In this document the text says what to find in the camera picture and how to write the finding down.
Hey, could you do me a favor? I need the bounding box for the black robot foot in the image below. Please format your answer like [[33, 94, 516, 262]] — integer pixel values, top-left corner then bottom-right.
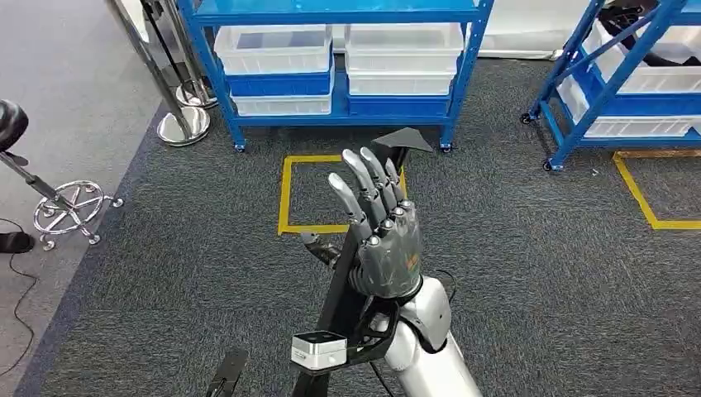
[[205, 347, 250, 397]]

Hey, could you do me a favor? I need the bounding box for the black floor cable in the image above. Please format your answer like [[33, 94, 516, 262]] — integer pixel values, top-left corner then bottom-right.
[[0, 218, 41, 379]]

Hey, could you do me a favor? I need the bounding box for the black shoe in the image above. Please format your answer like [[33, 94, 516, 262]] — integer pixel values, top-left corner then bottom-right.
[[0, 232, 36, 254]]

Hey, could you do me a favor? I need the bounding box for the black stool with chrome base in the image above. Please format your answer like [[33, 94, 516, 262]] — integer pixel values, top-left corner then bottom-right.
[[0, 99, 125, 252]]

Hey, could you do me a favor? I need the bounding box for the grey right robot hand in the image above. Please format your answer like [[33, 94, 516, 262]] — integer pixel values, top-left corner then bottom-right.
[[299, 146, 424, 299]]

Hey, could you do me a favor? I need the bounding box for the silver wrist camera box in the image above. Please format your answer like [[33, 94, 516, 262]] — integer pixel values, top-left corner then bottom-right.
[[291, 331, 350, 372]]

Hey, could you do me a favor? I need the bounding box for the clear plastic bin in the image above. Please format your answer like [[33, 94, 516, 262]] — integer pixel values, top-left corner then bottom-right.
[[557, 76, 701, 139], [231, 90, 333, 117], [582, 19, 701, 95], [345, 22, 465, 74], [214, 24, 333, 76], [347, 68, 456, 97]]

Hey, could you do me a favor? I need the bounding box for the black plastic part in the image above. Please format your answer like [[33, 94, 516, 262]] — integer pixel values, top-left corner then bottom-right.
[[598, 0, 683, 68]]

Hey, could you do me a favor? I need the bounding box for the large blue metal shelf rack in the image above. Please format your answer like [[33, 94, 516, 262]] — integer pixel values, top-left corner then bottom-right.
[[174, 0, 495, 153]]

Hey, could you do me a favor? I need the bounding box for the yellow floor tape square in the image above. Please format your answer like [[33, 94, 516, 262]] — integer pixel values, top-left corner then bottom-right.
[[277, 155, 409, 237]]

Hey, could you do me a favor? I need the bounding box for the black camera bracket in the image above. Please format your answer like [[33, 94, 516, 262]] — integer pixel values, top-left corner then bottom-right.
[[345, 298, 402, 367]]

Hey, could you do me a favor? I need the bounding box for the blue wheeled shelf rack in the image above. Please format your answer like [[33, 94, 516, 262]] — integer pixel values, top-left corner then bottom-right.
[[520, 0, 701, 172]]

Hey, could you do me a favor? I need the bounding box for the black plastic mounting plate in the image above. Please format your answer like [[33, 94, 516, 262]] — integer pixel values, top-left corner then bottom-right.
[[290, 127, 434, 397]]

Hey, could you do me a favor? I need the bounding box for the chrome stanchion post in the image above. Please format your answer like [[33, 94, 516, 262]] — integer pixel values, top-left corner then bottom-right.
[[139, 0, 219, 110], [103, 0, 212, 147]]

